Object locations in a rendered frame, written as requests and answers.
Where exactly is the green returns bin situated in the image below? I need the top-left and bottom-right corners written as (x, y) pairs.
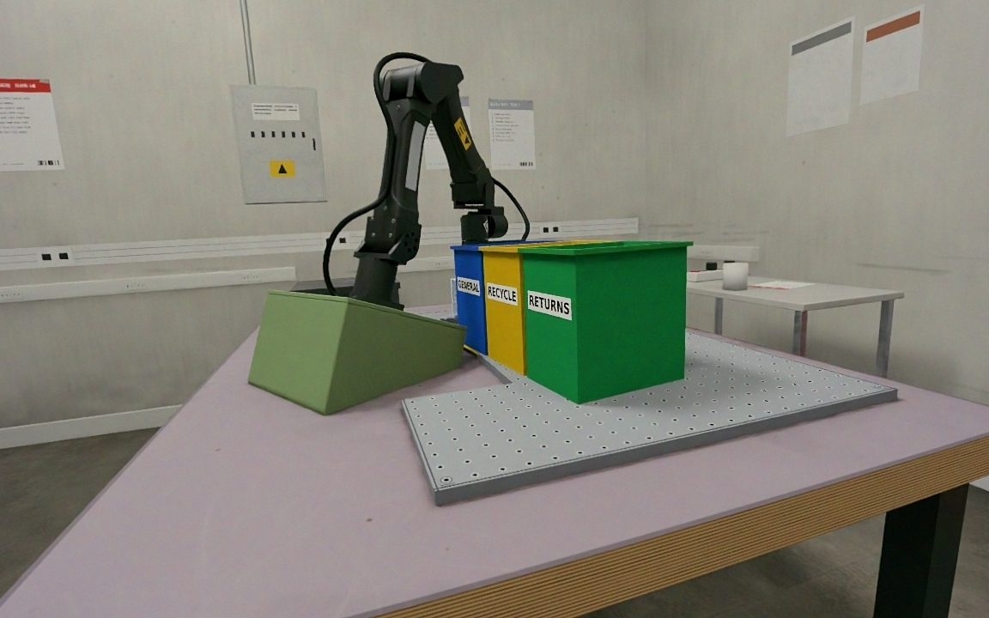
top-left (518, 241), bottom-right (694, 405)

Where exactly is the blue bin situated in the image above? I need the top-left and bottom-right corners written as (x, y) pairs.
top-left (450, 240), bottom-right (556, 355)

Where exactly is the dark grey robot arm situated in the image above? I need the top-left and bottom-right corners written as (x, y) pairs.
top-left (349, 62), bottom-right (508, 311)

